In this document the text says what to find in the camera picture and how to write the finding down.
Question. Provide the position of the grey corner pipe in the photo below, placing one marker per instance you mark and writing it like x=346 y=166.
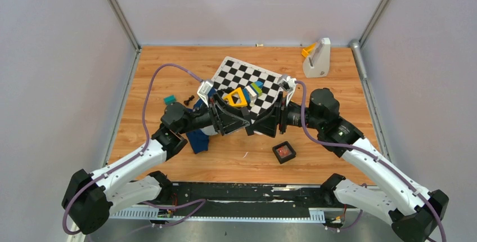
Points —
x=359 y=61

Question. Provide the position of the teal toy block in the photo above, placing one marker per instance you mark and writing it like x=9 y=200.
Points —
x=170 y=99

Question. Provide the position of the orange plastic piece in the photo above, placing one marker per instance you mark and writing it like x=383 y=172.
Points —
x=309 y=50

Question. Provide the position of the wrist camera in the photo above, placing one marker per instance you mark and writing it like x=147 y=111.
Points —
x=288 y=84
x=203 y=90

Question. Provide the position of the black chess piece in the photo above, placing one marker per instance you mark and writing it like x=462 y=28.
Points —
x=187 y=101

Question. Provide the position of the stacked coloured toy blocks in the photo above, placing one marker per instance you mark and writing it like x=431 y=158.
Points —
x=253 y=91

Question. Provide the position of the white wedge stand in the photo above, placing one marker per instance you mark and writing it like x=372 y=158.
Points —
x=318 y=65

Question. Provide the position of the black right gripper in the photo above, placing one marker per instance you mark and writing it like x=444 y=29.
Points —
x=266 y=122

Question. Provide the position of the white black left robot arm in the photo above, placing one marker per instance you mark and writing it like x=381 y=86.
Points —
x=91 y=198

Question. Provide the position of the yellow triangle toy block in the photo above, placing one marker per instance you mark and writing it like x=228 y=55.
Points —
x=236 y=98

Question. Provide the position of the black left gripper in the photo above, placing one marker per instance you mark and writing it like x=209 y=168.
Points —
x=225 y=117

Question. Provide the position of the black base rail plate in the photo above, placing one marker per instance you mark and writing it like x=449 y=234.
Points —
x=251 y=200

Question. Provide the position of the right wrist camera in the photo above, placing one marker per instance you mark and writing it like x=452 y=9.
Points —
x=288 y=84

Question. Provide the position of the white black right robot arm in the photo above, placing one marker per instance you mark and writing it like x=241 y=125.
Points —
x=412 y=210

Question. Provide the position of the black square display box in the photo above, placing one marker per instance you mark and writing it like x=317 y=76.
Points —
x=246 y=115

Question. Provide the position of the red leaf brooch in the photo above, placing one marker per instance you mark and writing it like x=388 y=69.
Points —
x=284 y=152

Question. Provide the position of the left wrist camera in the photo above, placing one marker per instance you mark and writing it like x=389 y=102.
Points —
x=203 y=90

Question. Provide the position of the blue t-shirt garment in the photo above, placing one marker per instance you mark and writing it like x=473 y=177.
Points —
x=199 y=139

